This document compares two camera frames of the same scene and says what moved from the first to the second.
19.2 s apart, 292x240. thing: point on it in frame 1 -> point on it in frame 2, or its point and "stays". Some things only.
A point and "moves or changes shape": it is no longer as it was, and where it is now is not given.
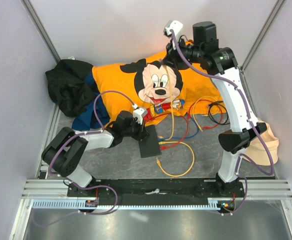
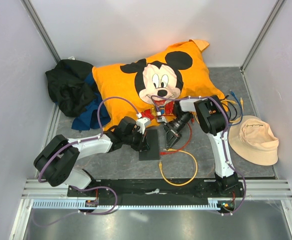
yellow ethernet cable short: x=172 y=135 moves or changes shape
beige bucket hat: x=257 y=151 stays
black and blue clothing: x=71 y=86 stays
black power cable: x=215 y=103 moves or changes shape
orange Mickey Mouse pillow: x=156 y=86 stays
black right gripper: x=172 y=59 -> x=173 y=136
